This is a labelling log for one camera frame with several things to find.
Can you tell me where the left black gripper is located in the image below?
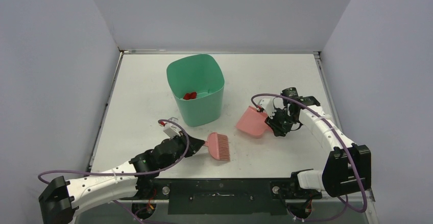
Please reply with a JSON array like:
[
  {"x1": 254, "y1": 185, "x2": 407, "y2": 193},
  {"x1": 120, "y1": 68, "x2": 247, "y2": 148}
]
[{"x1": 160, "y1": 130, "x2": 205, "y2": 170}]

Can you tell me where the pink plastic dustpan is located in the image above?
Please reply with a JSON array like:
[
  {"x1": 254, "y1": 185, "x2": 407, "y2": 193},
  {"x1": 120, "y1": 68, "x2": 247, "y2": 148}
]
[{"x1": 235, "y1": 106, "x2": 272, "y2": 138}]

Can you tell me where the pink hand brush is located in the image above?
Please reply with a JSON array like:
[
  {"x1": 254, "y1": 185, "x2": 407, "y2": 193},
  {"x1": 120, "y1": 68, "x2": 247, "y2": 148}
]
[{"x1": 204, "y1": 132, "x2": 230, "y2": 161}]

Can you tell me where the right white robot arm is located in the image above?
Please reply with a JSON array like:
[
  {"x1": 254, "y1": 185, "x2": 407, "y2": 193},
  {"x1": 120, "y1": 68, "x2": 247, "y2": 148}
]
[{"x1": 259, "y1": 87, "x2": 371, "y2": 198}]

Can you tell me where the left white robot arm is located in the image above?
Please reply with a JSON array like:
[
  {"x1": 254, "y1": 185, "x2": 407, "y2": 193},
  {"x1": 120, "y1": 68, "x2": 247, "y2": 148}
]
[{"x1": 38, "y1": 134, "x2": 208, "y2": 223}]

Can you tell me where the red paper scrap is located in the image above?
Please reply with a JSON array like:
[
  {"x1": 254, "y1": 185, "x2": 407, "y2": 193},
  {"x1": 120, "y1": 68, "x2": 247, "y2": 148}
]
[{"x1": 183, "y1": 92, "x2": 197, "y2": 101}]

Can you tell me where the green plastic bin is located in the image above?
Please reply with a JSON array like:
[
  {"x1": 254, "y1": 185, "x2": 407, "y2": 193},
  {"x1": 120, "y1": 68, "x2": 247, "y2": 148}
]
[{"x1": 166, "y1": 54, "x2": 225, "y2": 127}]

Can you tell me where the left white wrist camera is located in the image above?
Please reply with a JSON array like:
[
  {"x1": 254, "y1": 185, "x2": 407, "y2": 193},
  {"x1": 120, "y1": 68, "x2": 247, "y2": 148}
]
[{"x1": 158, "y1": 117, "x2": 181, "y2": 138}]

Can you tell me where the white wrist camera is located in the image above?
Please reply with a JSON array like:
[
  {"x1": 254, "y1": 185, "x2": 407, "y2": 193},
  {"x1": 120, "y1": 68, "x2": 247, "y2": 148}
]
[
  {"x1": 158, "y1": 117, "x2": 181, "y2": 138},
  {"x1": 257, "y1": 98, "x2": 276, "y2": 119}
]

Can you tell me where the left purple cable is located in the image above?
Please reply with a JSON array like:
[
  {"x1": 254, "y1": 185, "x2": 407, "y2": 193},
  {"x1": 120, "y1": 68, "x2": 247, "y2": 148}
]
[{"x1": 38, "y1": 119, "x2": 191, "y2": 224}]

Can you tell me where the purple cable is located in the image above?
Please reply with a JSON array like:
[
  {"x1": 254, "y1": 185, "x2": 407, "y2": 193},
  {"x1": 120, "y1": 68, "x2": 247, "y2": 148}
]
[
  {"x1": 38, "y1": 119, "x2": 191, "y2": 224},
  {"x1": 251, "y1": 93, "x2": 369, "y2": 223}
]

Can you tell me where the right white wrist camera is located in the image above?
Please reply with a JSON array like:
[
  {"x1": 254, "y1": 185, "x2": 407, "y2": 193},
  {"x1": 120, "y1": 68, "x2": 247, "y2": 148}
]
[{"x1": 257, "y1": 98, "x2": 276, "y2": 119}]

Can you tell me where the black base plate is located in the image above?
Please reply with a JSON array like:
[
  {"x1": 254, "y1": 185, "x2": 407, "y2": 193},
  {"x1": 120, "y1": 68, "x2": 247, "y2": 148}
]
[{"x1": 130, "y1": 178, "x2": 322, "y2": 218}]

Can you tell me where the aluminium table edge rail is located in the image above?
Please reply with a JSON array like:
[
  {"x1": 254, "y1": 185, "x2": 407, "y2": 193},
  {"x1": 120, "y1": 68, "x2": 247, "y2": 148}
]
[{"x1": 120, "y1": 49, "x2": 321, "y2": 55}]

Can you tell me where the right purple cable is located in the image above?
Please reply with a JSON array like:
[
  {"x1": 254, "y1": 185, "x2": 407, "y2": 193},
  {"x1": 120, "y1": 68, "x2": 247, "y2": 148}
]
[{"x1": 251, "y1": 93, "x2": 369, "y2": 223}]

